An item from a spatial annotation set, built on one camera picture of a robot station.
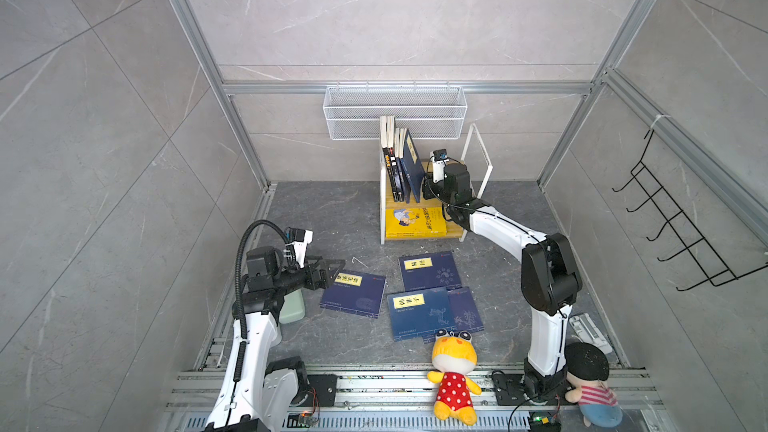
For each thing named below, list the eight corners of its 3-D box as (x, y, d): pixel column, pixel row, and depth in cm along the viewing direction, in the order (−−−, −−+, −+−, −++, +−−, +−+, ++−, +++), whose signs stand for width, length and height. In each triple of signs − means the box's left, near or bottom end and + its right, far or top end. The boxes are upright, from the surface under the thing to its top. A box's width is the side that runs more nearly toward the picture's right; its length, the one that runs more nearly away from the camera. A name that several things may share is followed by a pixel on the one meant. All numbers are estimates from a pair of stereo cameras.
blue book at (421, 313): (393, 342, 83) (393, 339, 81) (387, 298, 91) (387, 294, 89) (457, 332, 85) (459, 329, 82) (446, 290, 93) (447, 286, 91)
